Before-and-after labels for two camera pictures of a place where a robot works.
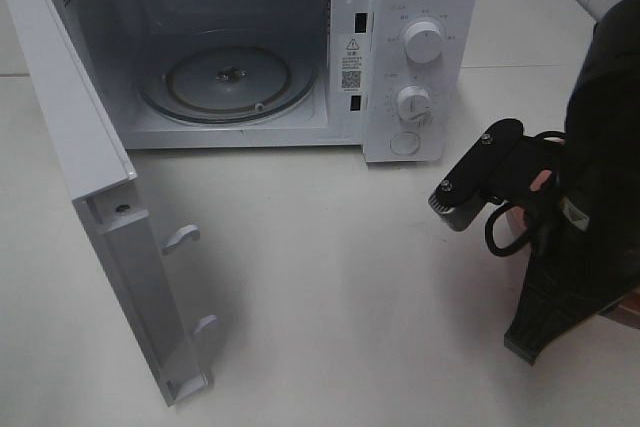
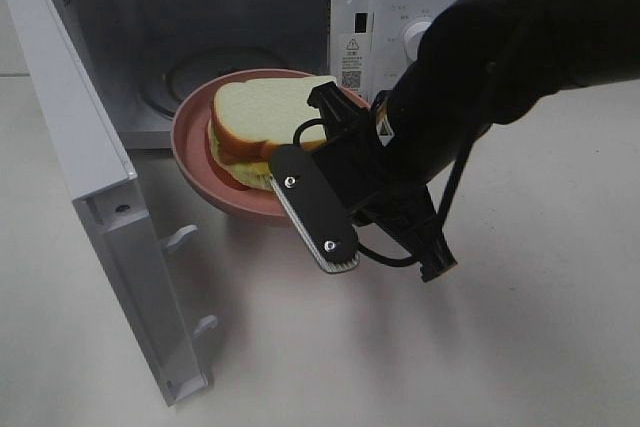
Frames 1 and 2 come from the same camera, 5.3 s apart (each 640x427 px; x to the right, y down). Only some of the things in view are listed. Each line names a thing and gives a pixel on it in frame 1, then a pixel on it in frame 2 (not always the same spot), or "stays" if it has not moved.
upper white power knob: (423, 42) stays
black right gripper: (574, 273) -> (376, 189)
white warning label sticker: (352, 64) stays
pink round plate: (627, 310) -> (191, 144)
